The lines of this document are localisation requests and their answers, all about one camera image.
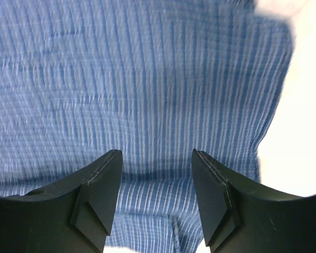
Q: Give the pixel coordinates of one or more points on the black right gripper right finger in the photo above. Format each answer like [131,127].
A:
[241,215]

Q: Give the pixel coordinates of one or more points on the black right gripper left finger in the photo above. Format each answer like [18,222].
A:
[73,214]

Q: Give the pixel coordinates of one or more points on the blue checkered long sleeve shirt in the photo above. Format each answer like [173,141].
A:
[154,79]

